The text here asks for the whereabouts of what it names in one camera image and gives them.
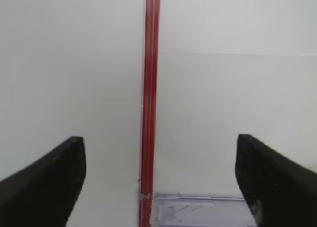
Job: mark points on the left red strip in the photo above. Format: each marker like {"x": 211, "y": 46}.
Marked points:
{"x": 150, "y": 73}

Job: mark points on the clear rail behind bottom bun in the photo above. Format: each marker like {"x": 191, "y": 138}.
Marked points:
{"x": 180, "y": 210}

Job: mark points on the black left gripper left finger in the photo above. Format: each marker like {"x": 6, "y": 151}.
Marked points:
{"x": 44, "y": 193}

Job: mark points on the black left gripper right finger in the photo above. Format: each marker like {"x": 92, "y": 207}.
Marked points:
{"x": 278, "y": 191}

